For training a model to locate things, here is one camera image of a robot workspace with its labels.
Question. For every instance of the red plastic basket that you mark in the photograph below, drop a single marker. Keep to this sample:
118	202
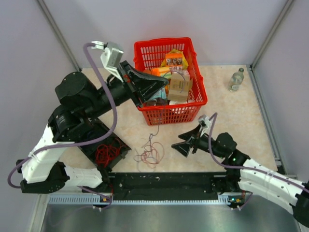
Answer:
150	54

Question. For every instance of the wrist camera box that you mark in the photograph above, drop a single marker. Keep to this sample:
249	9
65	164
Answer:
204	125
110	57

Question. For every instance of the black divided tray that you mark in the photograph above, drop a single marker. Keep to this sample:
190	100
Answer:
106	153

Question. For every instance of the striped sponge pack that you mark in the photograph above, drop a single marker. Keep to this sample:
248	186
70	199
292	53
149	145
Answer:
161	71

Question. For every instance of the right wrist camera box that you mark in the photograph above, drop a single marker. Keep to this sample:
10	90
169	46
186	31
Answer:
204	125

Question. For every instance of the orange snack box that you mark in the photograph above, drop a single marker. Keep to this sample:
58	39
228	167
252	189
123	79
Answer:
174	59

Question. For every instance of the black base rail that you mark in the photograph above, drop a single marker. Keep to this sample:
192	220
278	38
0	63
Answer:
168	186

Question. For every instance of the brown cardboard box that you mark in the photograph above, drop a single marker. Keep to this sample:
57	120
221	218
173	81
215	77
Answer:
179	87

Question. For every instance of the yellow bag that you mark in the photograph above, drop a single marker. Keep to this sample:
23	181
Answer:
185	63

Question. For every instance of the pink white packet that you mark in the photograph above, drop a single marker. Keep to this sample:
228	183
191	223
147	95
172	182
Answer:
179	70

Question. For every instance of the clear glass bottle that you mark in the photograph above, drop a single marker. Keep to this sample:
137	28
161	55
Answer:
236	80

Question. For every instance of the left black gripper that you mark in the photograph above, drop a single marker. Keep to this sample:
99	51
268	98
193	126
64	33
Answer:
146	85

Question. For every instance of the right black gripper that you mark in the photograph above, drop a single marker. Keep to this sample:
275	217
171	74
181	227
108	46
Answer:
184	147

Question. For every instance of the brown wrapped package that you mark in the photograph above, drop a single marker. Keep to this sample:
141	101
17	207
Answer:
156	102

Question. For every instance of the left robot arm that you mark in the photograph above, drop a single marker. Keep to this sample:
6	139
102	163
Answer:
75	123

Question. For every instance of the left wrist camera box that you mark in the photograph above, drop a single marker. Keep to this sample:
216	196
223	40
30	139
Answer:
110	57

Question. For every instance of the teal tissue box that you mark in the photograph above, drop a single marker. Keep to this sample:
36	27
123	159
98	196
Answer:
161	94

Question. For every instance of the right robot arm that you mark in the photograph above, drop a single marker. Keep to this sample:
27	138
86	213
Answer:
248	175

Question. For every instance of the white plastic bag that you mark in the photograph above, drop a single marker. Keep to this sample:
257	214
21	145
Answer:
178	102

